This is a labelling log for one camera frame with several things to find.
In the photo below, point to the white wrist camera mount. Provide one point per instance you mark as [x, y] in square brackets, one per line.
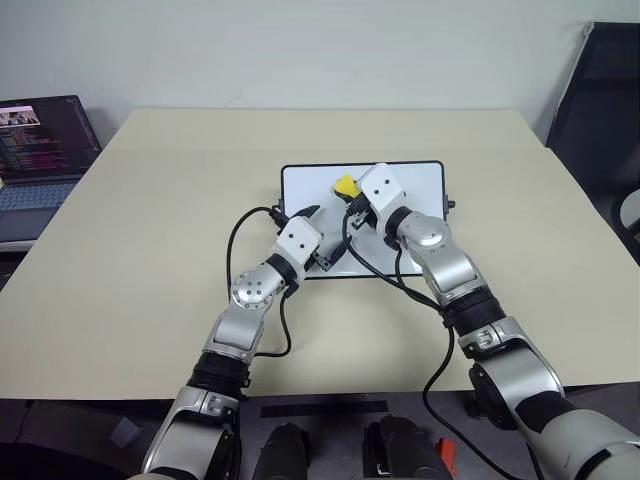
[381, 189]
[299, 242]

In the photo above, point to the black leaning panel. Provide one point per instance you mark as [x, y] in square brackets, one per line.
[600, 100]

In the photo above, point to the grey open laptop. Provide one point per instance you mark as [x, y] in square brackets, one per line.
[35, 150]

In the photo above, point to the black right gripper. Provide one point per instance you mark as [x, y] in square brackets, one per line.
[359, 216]

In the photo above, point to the white paper scrap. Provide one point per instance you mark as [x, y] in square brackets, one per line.
[125, 432]

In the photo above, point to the dark rounded shape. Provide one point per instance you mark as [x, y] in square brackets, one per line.
[400, 447]
[285, 452]

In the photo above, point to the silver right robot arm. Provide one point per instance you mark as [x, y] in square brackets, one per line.
[452, 270]

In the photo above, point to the black tape strip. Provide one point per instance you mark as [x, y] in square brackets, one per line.
[324, 408]

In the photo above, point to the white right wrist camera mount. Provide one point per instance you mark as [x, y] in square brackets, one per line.
[381, 189]

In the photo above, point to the small red object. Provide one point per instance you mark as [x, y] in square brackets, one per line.
[447, 455]

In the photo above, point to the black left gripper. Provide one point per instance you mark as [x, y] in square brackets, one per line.
[327, 255]

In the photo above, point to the white and black chair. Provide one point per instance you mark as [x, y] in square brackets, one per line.
[629, 215]

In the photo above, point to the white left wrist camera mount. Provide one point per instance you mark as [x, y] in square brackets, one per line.
[299, 242]

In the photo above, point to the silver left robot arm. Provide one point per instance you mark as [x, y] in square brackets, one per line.
[235, 327]

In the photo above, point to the black framed whiteboard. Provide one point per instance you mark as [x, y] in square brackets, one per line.
[305, 190]

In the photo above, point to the yellow eraser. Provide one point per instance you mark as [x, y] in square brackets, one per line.
[346, 185]

